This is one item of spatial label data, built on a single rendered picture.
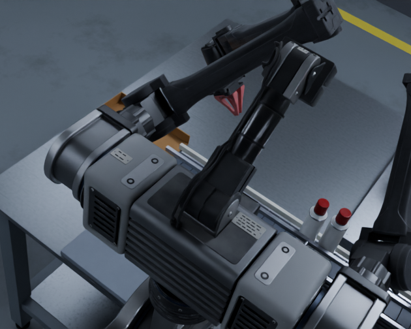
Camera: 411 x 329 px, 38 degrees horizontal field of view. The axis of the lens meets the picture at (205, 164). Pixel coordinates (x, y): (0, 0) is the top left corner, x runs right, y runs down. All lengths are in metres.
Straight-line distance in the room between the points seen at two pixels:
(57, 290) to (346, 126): 1.24
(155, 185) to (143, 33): 2.95
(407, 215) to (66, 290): 1.53
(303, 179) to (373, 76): 2.13
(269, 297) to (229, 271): 0.07
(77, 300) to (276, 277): 1.50
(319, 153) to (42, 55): 2.01
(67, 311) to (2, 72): 1.65
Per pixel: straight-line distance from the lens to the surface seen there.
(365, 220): 1.89
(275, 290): 0.86
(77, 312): 2.28
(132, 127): 1.04
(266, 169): 1.97
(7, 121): 3.21
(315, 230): 1.65
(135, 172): 0.94
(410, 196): 1.09
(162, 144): 1.96
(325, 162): 2.08
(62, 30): 3.81
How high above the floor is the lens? 2.24
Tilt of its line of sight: 47 degrees down
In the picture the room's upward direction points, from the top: 14 degrees clockwise
